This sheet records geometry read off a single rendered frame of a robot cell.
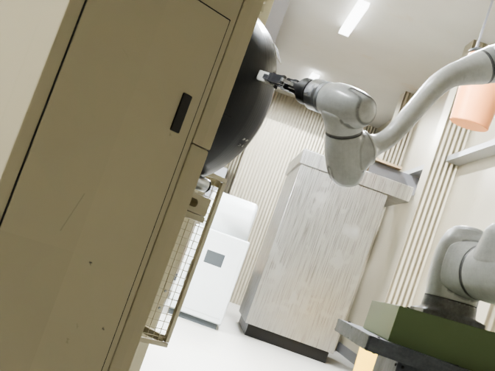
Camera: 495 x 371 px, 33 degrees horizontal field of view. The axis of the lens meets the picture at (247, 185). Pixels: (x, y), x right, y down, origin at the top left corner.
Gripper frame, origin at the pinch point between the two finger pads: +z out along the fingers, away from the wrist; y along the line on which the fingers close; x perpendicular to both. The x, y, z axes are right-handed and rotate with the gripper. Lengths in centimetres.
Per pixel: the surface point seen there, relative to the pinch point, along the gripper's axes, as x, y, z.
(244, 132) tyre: 17.2, -4.1, 2.7
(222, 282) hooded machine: 135, -407, 383
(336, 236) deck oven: 50, -517, 372
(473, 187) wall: -48, -512, 247
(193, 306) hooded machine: 167, -393, 392
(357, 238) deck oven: 42, -533, 359
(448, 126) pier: -101, -545, 326
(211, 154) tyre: 27.3, 0.5, 7.2
